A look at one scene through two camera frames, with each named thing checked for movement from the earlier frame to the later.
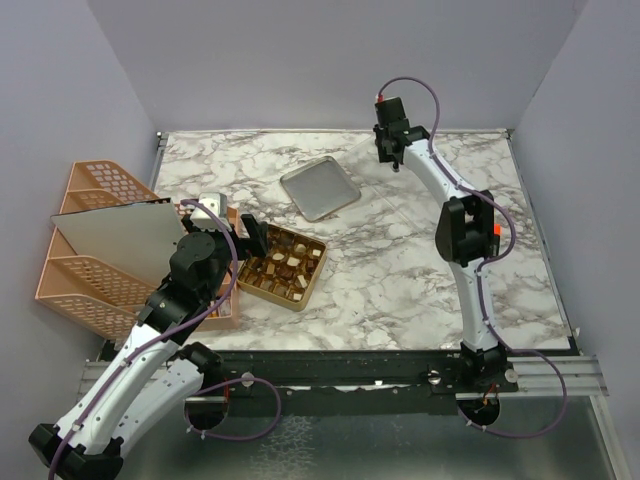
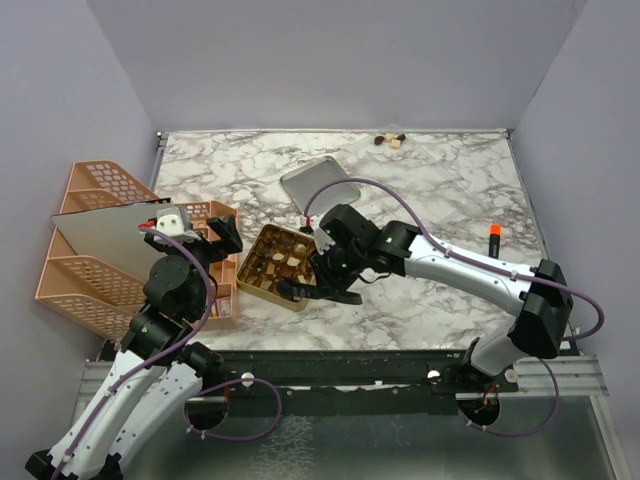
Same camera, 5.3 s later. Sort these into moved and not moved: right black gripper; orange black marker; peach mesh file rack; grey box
Moved: right black gripper
Not moved: grey box; peach mesh file rack; orange black marker
